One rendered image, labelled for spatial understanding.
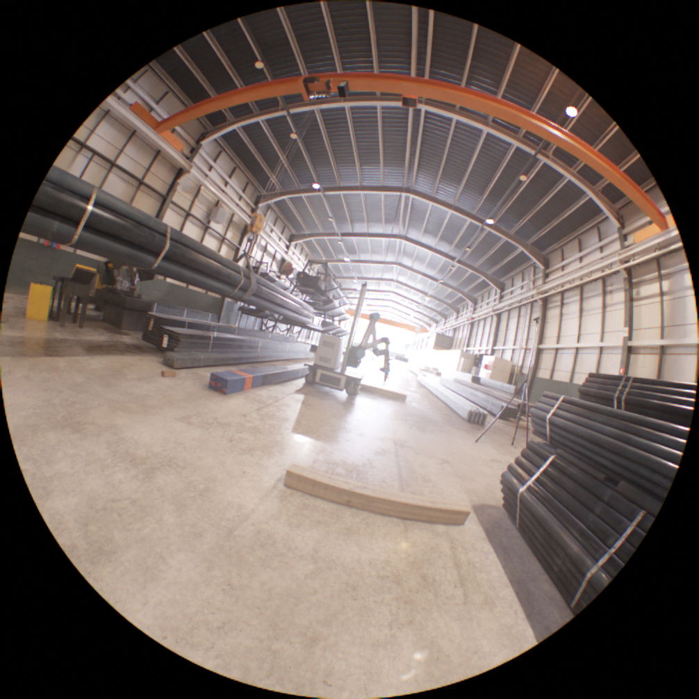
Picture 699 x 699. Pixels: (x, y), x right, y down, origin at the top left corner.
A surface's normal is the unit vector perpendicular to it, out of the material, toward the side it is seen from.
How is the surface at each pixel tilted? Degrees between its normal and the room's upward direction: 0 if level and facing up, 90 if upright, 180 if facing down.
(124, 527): 0
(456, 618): 0
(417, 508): 90
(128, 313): 90
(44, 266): 90
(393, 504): 90
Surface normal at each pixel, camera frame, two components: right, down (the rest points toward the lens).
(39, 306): 0.95, 0.24
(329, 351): -0.13, 0.00
